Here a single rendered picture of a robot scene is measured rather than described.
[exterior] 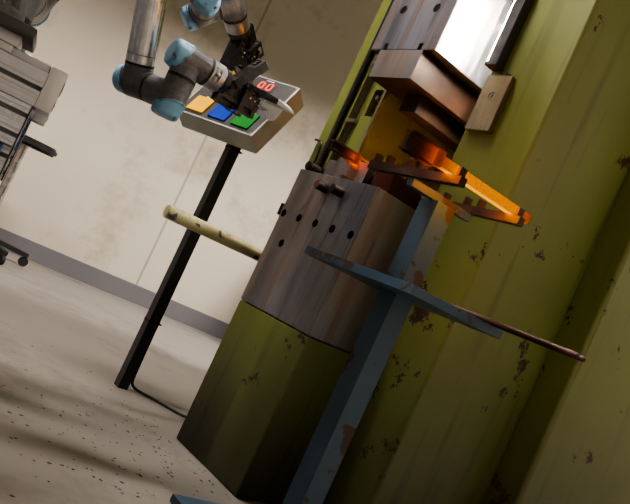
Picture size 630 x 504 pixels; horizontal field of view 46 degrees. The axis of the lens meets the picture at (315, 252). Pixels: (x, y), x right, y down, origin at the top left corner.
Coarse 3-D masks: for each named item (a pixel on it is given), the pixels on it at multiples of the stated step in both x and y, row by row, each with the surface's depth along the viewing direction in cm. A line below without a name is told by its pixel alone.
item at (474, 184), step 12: (408, 132) 151; (408, 144) 151; (420, 144) 152; (432, 144) 153; (420, 156) 152; (432, 156) 154; (444, 156) 154; (444, 168) 156; (456, 168) 157; (468, 180) 160; (480, 180) 161; (480, 192) 162; (492, 192) 164; (492, 204) 168; (504, 204) 167; (528, 216) 171
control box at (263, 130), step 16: (256, 80) 265; (272, 80) 264; (192, 96) 265; (208, 96) 263; (288, 96) 256; (192, 112) 258; (208, 112) 257; (256, 112) 253; (192, 128) 264; (208, 128) 257; (224, 128) 252; (240, 128) 249; (256, 128) 247; (272, 128) 254; (240, 144) 253; (256, 144) 249
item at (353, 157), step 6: (336, 144) 220; (342, 144) 220; (336, 150) 219; (342, 150) 221; (348, 150) 222; (342, 156) 222; (348, 156) 223; (354, 156) 224; (360, 156) 223; (348, 162) 226; (354, 162) 223
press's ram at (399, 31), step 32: (416, 0) 233; (448, 0) 221; (480, 0) 223; (512, 0) 231; (384, 32) 239; (416, 32) 227; (448, 32) 219; (480, 32) 226; (448, 64) 224; (480, 64) 229
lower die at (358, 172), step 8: (344, 160) 229; (360, 160) 224; (328, 168) 234; (336, 168) 231; (344, 168) 228; (352, 168) 225; (360, 168) 222; (368, 168) 219; (336, 176) 229; (352, 176) 223; (360, 176) 221
